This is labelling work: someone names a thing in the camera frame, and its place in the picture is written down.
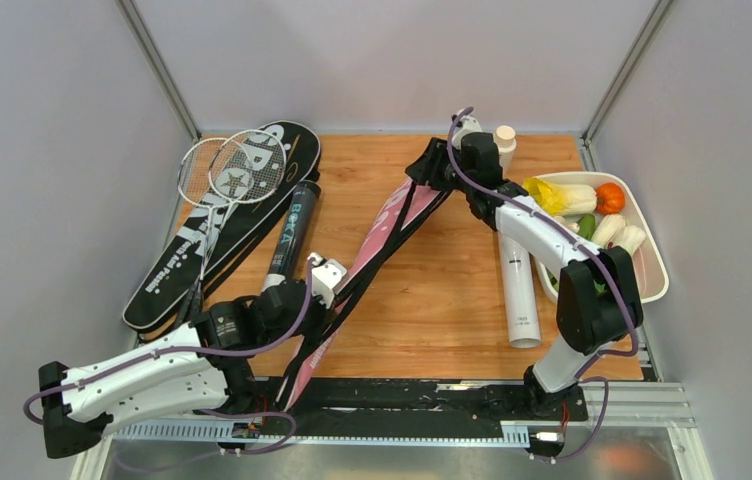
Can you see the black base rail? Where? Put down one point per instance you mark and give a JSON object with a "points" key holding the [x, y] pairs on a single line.
{"points": [[406, 408]]}

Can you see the black racket cover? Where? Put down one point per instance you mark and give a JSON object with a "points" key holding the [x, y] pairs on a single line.
{"points": [[228, 233]]}

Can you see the green leaf vegetable toy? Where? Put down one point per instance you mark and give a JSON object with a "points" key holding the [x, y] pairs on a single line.
{"points": [[587, 225]]}

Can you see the orange tomato toy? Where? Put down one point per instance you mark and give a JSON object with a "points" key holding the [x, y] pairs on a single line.
{"points": [[611, 199]]}

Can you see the bok choy toy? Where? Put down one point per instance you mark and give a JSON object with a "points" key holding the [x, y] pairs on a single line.
{"points": [[630, 238]]}

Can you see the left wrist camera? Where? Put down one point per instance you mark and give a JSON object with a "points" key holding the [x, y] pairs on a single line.
{"points": [[326, 278]]}

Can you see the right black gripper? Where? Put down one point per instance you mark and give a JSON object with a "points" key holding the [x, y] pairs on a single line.
{"points": [[427, 167]]}

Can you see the white racket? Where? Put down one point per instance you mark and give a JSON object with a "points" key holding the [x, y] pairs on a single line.
{"points": [[214, 174], [268, 160]]}

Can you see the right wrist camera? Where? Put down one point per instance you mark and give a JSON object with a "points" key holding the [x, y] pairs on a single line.
{"points": [[465, 125]]}

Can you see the white shuttlecock tube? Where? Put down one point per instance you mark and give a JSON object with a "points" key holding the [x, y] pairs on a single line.
{"points": [[523, 325]]}

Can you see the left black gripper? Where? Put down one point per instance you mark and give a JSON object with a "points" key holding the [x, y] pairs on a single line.
{"points": [[324, 317]]}

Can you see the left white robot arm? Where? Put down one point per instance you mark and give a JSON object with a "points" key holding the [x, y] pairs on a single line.
{"points": [[200, 365]]}

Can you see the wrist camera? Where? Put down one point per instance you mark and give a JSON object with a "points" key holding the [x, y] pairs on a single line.
{"points": [[465, 125], [326, 278]]}

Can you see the pink racket cover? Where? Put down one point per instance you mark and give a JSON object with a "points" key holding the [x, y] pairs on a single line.
{"points": [[400, 216]]}

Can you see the yellow napa cabbage toy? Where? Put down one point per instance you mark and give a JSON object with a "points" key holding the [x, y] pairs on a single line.
{"points": [[561, 199]]}

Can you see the white racket outer left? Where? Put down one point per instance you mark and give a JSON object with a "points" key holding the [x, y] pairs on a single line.
{"points": [[214, 174]]}

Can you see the beige plastic bottle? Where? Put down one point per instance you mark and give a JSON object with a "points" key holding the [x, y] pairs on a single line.
{"points": [[505, 139]]}

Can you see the black shuttlecock tube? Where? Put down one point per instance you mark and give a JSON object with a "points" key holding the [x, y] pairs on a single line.
{"points": [[295, 225]]}

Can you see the mushroom toy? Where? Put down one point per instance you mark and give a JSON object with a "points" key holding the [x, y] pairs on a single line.
{"points": [[571, 226]]}

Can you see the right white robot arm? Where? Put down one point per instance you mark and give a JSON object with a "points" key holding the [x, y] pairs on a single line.
{"points": [[598, 302]]}

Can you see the white plastic tray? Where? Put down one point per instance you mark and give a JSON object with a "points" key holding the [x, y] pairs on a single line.
{"points": [[650, 272]]}

